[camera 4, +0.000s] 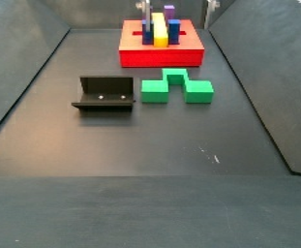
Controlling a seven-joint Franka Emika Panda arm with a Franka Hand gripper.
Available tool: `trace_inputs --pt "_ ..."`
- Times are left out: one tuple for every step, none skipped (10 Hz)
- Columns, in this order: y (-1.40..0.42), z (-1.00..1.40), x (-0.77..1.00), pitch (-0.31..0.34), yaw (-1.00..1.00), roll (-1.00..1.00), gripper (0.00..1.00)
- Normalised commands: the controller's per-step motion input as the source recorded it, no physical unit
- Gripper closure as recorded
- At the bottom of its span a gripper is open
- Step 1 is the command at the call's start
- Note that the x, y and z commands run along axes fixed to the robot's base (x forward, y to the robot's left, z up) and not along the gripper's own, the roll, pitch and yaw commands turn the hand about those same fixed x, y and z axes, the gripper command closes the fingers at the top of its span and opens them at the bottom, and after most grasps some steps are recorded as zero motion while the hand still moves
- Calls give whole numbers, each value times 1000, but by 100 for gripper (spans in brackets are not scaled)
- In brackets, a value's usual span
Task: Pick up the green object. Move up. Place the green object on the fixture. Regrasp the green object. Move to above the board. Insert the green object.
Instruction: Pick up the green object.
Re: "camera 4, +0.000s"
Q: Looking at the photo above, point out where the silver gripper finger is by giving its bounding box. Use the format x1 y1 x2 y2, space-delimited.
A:
136 0 150 31
203 0 219 28

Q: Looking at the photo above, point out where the dark blue block left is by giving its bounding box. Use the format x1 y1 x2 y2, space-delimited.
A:
142 20 153 45

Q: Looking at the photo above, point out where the dark blue block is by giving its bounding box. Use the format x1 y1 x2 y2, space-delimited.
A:
168 19 179 45
142 20 153 45

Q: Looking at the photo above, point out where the green stepped block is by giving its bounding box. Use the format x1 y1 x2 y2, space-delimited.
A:
141 68 214 104

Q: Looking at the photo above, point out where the yellow long bar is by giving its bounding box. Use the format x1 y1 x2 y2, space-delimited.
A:
150 13 168 47

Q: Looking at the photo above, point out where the dark blue block right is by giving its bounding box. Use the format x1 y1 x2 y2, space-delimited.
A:
168 19 179 45

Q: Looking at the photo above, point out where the black angled fixture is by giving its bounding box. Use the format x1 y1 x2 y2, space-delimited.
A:
70 76 134 109

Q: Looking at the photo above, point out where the red base board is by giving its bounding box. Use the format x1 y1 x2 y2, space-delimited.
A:
118 19 203 68

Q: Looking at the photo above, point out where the purple block right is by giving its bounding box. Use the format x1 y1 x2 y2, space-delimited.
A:
162 5 174 20

